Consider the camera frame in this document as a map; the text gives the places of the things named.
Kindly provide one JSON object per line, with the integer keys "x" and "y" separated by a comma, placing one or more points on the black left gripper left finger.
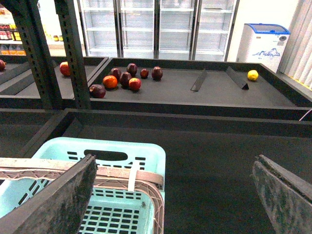
{"x": 57, "y": 209}

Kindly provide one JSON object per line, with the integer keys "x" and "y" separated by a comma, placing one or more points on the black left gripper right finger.
{"x": 286, "y": 198}

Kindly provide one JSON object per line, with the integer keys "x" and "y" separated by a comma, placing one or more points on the light blue plastic basket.
{"x": 117, "y": 210}

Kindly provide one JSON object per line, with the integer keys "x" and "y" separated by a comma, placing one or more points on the dark red apple front left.
{"x": 97, "y": 91}

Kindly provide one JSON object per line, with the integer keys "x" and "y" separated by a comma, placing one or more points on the dark red apple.
{"x": 132, "y": 69}
{"x": 157, "y": 73}
{"x": 124, "y": 79}
{"x": 97, "y": 91}
{"x": 116, "y": 72}

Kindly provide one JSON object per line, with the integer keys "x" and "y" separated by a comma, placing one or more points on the red yellow apple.
{"x": 134, "y": 84}

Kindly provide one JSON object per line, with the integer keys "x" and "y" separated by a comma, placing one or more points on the dark red apple centre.
{"x": 124, "y": 79}

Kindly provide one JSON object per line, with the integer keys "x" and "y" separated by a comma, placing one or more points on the dark red apple left back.
{"x": 116, "y": 72}

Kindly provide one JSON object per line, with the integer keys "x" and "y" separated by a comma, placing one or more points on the dark red apple top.
{"x": 132, "y": 69}

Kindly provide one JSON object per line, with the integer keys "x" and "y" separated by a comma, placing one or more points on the small red apple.
{"x": 144, "y": 73}

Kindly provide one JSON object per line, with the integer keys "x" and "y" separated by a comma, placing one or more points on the dark red apple right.
{"x": 157, "y": 73}

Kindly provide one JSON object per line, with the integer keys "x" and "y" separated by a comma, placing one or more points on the white zip tie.
{"x": 132, "y": 176}

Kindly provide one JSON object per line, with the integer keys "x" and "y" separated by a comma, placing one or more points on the yellow lemon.
{"x": 252, "y": 75}

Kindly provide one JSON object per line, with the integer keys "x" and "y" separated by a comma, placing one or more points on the black divider right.
{"x": 240, "y": 82}

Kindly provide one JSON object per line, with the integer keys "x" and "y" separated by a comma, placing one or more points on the black divider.
{"x": 240, "y": 82}
{"x": 199, "y": 81}

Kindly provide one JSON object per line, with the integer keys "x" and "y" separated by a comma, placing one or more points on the orange red fruit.
{"x": 110, "y": 82}

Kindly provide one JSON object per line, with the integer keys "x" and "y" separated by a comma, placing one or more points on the black display tray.
{"x": 268, "y": 98}

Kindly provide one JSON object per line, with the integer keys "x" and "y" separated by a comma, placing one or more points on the black divider left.
{"x": 199, "y": 81}

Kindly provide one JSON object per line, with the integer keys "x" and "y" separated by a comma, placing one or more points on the white chest freezer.
{"x": 263, "y": 43}

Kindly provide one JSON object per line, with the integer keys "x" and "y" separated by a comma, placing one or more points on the glass door refrigerator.
{"x": 158, "y": 29}

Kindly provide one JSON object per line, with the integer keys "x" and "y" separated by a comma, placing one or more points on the grey basket handle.
{"x": 107, "y": 177}

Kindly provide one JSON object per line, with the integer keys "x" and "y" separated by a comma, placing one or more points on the red apple behind post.
{"x": 64, "y": 68}

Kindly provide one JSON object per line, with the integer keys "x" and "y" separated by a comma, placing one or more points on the dark metal shelf post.
{"x": 27, "y": 19}

